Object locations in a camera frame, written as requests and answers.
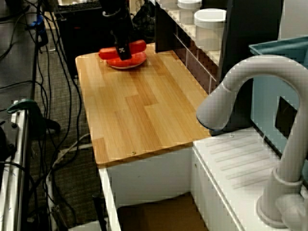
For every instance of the green clamp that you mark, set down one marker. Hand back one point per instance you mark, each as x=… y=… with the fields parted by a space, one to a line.
x=36 y=113

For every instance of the grey toy faucet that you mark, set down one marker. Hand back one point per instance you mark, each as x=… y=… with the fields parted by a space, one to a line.
x=292 y=134

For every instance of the red plate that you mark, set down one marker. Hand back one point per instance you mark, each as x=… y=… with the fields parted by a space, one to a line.
x=130 y=63

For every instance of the large white lidded jar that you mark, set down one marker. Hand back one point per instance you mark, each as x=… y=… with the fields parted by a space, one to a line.
x=209 y=29

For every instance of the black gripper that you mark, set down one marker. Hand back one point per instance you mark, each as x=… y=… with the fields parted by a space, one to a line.
x=119 y=22

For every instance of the small white lidded jar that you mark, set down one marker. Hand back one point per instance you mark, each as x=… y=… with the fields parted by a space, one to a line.
x=188 y=10

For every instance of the white toy kitchen unit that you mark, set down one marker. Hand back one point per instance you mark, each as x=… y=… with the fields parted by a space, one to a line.
x=149 y=168

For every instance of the dark tile backsplash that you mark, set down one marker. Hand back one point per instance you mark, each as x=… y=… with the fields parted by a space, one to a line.
x=190 y=57

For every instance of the blue clip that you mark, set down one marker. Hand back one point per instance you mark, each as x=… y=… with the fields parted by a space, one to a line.
x=38 y=26

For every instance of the teal plastic bin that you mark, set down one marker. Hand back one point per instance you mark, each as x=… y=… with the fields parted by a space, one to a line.
x=267 y=103

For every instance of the red toy sausage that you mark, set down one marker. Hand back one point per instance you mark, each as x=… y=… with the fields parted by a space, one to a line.
x=108 y=53

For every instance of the black upright panel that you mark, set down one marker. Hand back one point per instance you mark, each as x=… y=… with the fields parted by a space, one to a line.
x=250 y=36

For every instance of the black box case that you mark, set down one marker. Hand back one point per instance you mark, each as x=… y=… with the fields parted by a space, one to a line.
x=79 y=31

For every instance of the white metal frame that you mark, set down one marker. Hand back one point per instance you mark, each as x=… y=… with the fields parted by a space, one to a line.
x=14 y=168

